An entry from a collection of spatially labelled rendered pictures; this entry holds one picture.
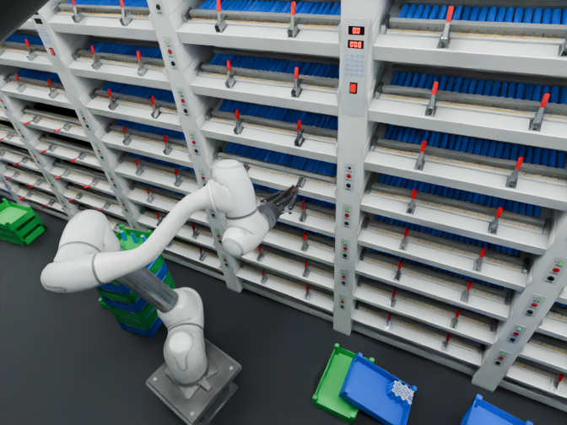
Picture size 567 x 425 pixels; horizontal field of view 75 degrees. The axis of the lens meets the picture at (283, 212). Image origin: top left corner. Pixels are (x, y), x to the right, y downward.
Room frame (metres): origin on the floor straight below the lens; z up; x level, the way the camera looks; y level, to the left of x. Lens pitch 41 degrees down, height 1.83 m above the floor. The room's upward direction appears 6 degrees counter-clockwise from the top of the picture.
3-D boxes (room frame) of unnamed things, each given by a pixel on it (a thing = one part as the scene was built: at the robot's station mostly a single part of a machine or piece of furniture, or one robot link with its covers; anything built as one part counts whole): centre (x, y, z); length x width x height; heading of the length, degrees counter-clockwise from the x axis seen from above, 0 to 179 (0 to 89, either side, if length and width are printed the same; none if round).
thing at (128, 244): (1.33, 0.84, 0.52); 0.30 x 0.20 x 0.08; 158
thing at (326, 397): (0.80, -0.21, 0.04); 0.30 x 0.20 x 0.08; 149
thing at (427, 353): (1.36, -0.01, 0.03); 2.19 x 0.16 x 0.05; 59
